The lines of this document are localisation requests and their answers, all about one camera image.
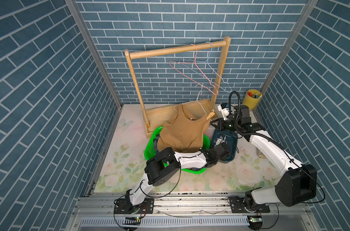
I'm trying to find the wooden clothes rack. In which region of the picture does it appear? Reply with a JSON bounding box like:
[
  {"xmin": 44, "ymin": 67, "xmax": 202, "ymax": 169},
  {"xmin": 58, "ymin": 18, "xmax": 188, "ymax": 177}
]
[{"xmin": 124, "ymin": 36, "xmax": 231, "ymax": 138}]

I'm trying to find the white wire hanger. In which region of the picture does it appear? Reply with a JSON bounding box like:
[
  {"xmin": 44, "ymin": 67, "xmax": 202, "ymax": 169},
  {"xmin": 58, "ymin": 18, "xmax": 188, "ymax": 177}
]
[{"xmin": 183, "ymin": 83, "xmax": 206, "ymax": 114}]

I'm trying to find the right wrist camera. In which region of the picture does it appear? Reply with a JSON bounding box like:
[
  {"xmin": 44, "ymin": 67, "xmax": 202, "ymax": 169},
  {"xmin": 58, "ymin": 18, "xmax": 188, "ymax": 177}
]
[{"xmin": 217, "ymin": 103, "xmax": 236, "ymax": 120}]

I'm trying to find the yellow pen cup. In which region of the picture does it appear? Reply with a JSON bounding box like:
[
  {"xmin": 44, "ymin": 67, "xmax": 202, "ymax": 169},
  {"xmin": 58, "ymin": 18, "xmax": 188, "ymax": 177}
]
[{"xmin": 242, "ymin": 89, "xmax": 263, "ymax": 111}]

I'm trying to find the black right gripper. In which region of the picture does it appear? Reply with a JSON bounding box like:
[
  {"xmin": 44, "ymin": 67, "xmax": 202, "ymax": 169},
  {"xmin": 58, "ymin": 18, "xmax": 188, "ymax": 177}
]
[{"xmin": 210, "ymin": 118, "xmax": 239, "ymax": 133}]

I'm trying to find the pink wire hanger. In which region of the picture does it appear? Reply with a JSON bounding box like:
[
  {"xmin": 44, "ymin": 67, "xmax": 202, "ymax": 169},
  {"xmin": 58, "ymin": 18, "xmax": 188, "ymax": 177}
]
[{"xmin": 169, "ymin": 41, "xmax": 221, "ymax": 96}]

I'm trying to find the beige clothespin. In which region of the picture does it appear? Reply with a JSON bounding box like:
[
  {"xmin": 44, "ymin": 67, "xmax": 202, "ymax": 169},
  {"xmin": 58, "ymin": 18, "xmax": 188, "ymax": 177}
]
[{"xmin": 206, "ymin": 110, "xmax": 215, "ymax": 120}]

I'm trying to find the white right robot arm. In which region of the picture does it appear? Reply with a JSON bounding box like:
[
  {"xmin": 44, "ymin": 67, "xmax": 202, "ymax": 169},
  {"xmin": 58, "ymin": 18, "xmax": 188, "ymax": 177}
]
[{"xmin": 211, "ymin": 118, "xmax": 319, "ymax": 211}]

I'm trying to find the light blue wire hanger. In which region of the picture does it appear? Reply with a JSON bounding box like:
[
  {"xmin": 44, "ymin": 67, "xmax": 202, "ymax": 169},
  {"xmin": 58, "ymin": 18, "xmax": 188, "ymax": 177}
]
[{"xmin": 169, "ymin": 41, "xmax": 232, "ymax": 96}]

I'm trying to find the tan tank top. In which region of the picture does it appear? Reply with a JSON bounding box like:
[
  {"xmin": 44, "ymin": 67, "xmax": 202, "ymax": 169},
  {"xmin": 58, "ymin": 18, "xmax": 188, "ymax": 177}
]
[{"xmin": 160, "ymin": 105, "xmax": 210, "ymax": 153}]

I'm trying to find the green plastic basket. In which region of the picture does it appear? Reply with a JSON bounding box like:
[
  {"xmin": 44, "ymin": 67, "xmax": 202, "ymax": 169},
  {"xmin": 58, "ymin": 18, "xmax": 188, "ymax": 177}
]
[{"xmin": 144, "ymin": 126, "xmax": 211, "ymax": 174}]

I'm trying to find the dark teal plastic tray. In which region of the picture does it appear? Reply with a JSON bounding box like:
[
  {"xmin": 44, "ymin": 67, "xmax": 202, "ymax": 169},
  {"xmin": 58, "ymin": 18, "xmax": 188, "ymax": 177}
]
[{"xmin": 210, "ymin": 131, "xmax": 238, "ymax": 164}]

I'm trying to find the dark grey tank top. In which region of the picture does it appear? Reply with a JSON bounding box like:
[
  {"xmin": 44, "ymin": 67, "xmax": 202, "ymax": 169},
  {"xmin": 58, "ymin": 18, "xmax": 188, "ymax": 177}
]
[{"xmin": 153, "ymin": 134, "xmax": 164, "ymax": 155}]

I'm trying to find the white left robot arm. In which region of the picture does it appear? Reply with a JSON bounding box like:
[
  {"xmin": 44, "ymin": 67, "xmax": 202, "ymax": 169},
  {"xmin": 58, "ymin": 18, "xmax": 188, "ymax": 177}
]
[{"xmin": 125, "ymin": 143, "xmax": 231, "ymax": 208}]

